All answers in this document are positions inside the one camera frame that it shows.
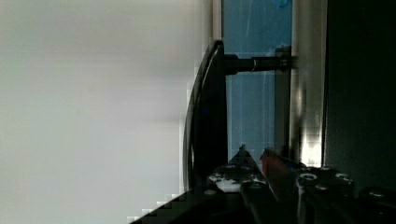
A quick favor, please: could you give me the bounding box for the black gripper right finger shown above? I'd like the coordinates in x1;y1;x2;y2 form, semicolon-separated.
260;147;305;224

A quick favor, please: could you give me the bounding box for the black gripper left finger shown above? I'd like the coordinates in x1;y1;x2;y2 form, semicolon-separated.
207;144;266;193

